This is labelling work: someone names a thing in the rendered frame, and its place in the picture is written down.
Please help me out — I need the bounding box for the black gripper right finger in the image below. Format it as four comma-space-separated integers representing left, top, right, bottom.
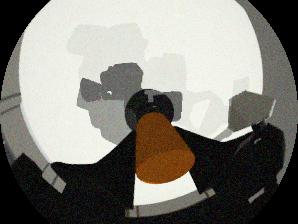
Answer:
173, 125, 255, 194

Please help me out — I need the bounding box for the orange tapered knob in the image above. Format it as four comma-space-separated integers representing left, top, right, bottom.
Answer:
136, 112, 196, 184

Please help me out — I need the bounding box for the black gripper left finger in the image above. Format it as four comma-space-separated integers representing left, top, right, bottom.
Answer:
51, 129, 137, 210

